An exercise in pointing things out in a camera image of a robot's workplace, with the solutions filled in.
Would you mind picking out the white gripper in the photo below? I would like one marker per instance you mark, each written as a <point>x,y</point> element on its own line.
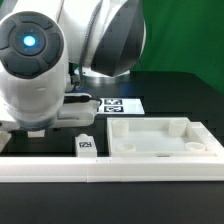
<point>77,114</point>

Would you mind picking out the white square tabletop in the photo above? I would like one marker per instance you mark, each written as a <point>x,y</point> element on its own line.
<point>158,137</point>

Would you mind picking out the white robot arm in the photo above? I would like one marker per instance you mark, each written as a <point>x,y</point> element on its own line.
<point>39,39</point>

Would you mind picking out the white marker sheet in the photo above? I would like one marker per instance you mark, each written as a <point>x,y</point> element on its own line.
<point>121,106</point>

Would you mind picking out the white U-shaped obstacle fence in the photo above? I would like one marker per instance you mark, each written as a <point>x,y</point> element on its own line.
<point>113,169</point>

